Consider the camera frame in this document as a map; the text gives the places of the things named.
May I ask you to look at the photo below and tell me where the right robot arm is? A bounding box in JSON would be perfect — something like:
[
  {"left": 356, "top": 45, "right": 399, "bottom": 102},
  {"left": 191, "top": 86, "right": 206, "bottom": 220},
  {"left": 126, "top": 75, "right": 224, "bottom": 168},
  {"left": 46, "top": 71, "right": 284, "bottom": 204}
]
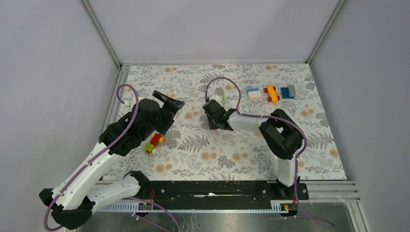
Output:
[{"left": 203, "top": 98, "right": 306, "bottom": 199}]

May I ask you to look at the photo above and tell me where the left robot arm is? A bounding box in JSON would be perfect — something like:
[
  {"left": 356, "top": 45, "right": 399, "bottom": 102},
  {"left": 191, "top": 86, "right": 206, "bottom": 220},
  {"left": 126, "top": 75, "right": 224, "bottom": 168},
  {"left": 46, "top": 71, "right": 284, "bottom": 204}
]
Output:
[{"left": 39, "top": 90, "right": 185, "bottom": 230}]

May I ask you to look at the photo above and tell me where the red green toy car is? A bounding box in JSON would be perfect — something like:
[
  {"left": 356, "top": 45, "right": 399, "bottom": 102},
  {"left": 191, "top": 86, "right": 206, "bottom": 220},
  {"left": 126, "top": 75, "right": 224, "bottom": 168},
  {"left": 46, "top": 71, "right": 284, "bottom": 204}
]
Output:
[{"left": 144, "top": 133, "right": 164, "bottom": 154}]

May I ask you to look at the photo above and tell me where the floral patterned table mat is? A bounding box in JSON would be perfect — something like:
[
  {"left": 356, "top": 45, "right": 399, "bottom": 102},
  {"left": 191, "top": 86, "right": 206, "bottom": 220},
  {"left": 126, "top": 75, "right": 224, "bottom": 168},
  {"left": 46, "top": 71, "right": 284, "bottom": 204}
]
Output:
[{"left": 103, "top": 64, "right": 346, "bottom": 181}]

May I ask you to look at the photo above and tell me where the blue white toy block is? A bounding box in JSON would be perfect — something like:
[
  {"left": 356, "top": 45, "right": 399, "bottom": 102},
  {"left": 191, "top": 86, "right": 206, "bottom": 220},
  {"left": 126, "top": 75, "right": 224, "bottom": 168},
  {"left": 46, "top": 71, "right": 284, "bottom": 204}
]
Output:
[{"left": 246, "top": 88, "right": 262, "bottom": 101}]

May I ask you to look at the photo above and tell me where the orange toy car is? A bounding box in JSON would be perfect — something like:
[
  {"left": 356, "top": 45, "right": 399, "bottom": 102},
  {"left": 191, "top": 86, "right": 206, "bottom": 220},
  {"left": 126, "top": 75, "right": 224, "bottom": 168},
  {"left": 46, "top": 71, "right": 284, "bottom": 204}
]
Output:
[{"left": 263, "top": 85, "right": 280, "bottom": 104}]

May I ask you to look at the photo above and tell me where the blue grey toy block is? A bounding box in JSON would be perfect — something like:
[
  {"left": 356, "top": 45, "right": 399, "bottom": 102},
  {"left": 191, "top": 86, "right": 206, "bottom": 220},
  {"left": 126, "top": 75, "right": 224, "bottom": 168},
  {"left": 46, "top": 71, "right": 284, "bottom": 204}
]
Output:
[{"left": 280, "top": 85, "right": 296, "bottom": 99}]

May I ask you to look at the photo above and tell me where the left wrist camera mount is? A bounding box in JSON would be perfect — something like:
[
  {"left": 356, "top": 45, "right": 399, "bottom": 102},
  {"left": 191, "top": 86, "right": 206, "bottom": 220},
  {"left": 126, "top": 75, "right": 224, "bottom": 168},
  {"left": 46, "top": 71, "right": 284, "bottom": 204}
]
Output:
[{"left": 123, "top": 100, "right": 133, "bottom": 109}]

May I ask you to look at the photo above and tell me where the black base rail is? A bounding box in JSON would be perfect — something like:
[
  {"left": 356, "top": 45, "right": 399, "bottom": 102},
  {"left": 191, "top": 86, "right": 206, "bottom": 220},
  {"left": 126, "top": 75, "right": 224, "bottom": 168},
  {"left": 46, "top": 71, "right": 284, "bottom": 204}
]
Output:
[{"left": 135, "top": 180, "right": 309, "bottom": 206}]

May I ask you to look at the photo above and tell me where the white slotted cable duct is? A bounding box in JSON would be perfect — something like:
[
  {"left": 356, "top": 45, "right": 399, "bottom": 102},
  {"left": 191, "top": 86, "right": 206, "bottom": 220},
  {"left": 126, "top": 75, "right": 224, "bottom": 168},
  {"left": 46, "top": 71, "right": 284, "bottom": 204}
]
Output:
[{"left": 98, "top": 201, "right": 298, "bottom": 214}]

